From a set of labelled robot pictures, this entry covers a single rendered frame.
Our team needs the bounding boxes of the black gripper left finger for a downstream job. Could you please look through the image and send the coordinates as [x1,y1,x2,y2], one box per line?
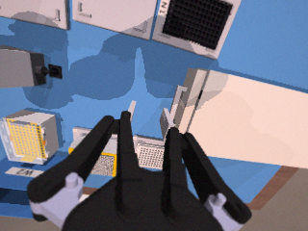
[27,100,146,229]

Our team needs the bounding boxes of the blue open-top bin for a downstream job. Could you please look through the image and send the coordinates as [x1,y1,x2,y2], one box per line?
[0,155,66,218]

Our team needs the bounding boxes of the black multiwell plate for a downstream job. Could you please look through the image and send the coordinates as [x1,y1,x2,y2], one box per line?
[162,0,233,50]

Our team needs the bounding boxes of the blue bench mat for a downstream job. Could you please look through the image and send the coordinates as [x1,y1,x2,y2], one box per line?
[0,0,308,203]

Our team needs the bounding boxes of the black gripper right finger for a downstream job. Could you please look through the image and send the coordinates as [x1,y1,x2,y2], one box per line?
[160,108,252,231]

